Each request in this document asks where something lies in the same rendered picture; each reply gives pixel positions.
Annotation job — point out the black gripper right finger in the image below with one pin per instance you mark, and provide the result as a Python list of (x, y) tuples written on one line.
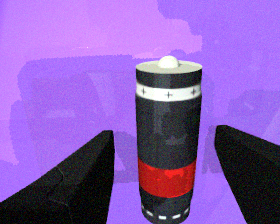
[(251, 167)]

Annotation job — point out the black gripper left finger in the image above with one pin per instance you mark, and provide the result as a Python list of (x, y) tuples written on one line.
[(77, 191)]

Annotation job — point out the black and red battery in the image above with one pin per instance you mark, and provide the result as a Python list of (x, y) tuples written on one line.
[(168, 100)]

